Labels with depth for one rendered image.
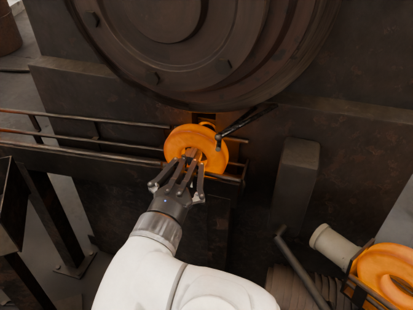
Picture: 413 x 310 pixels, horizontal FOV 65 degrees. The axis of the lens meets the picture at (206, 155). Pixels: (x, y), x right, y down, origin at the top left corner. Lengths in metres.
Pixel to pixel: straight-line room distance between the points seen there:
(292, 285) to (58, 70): 0.77
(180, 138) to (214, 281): 0.34
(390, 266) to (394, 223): 1.14
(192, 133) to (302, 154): 0.24
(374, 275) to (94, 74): 0.74
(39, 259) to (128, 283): 1.09
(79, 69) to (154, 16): 0.44
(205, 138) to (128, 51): 0.27
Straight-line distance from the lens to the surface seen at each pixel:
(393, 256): 0.63
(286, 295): 0.82
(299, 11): 0.52
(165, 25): 0.49
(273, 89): 0.59
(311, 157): 0.71
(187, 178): 0.69
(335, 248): 0.71
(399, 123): 0.75
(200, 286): 0.51
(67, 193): 1.82
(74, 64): 0.93
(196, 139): 0.72
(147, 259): 0.55
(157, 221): 0.60
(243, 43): 0.47
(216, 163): 0.75
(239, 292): 0.52
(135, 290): 0.54
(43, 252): 1.63
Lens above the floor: 1.25
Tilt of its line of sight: 41 degrees down
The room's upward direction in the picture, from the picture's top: straight up
